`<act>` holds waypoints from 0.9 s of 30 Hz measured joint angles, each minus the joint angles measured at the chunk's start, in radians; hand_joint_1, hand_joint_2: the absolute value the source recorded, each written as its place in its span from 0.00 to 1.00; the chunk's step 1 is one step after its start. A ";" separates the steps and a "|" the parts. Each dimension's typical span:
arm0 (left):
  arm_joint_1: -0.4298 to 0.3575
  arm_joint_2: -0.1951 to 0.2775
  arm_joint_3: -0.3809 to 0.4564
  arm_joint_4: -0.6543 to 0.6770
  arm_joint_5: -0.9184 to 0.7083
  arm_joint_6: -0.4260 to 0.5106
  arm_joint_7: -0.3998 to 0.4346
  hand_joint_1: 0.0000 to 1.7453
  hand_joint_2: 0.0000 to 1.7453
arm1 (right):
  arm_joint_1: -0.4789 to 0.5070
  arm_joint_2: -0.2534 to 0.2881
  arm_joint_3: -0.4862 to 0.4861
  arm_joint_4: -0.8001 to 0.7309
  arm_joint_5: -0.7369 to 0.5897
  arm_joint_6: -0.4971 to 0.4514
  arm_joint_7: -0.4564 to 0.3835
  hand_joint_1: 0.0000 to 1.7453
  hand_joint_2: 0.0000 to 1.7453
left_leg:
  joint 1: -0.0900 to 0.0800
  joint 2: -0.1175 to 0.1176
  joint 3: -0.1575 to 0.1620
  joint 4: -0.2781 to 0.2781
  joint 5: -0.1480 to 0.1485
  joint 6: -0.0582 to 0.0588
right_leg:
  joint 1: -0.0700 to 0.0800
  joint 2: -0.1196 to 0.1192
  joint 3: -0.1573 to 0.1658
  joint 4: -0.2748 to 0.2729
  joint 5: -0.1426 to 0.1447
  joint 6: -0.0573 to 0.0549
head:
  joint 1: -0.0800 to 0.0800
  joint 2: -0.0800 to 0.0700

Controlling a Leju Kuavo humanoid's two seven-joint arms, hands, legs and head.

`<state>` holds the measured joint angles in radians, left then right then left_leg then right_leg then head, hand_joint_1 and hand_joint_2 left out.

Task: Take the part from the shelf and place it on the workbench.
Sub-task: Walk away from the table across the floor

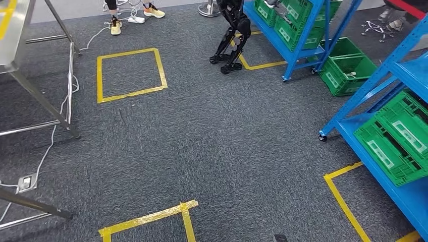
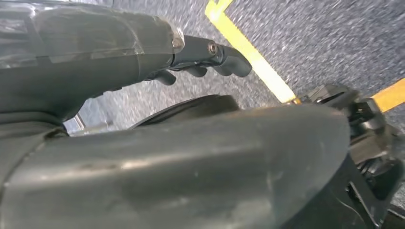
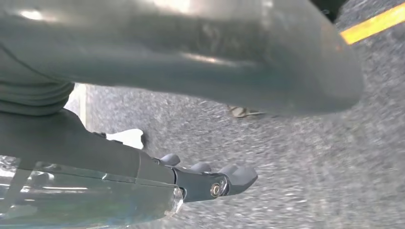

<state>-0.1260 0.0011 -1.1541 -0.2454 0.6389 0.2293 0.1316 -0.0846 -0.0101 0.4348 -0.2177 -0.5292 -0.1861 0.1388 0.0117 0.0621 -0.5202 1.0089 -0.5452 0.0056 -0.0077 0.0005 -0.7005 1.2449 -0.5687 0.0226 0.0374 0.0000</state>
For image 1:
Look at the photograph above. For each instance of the person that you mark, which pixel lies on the person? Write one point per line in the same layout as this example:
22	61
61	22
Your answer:
396	24
116	26

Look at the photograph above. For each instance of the white power adapter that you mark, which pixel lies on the white power adapter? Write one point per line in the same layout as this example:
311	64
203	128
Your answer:
350	74

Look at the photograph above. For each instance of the yellow floor tape outline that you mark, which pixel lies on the yellow floor tape outline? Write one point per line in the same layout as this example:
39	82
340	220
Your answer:
99	76

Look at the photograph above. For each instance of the black humanoid robot legs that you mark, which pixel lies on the black humanoid robot legs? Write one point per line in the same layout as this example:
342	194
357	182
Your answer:
239	25

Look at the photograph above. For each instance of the chrome post base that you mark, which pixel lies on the chrome post base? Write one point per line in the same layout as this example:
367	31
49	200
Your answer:
209	11

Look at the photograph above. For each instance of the black stool chrome base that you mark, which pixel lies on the black stool chrome base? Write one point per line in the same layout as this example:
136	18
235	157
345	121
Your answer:
378	28

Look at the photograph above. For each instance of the red barrier belt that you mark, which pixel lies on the red barrier belt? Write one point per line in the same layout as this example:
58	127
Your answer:
408	8

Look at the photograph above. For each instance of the yellow floor tape strip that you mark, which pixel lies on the yellow floor tape strip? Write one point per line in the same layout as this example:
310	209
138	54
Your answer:
260	65

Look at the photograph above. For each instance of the yellow floor tape square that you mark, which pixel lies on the yellow floor tape square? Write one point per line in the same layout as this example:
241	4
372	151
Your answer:
147	218

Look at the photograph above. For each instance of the small black object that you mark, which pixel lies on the small black object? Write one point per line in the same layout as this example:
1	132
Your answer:
281	238

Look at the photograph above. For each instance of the blue metal shelf rack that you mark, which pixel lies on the blue metal shelf rack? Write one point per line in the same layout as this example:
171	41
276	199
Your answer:
284	50
404	197

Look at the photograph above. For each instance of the white power strip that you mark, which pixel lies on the white power strip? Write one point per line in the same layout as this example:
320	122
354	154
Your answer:
136	19

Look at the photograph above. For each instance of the metal floor outlet box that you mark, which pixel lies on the metal floor outlet box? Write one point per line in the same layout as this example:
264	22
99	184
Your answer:
27	182

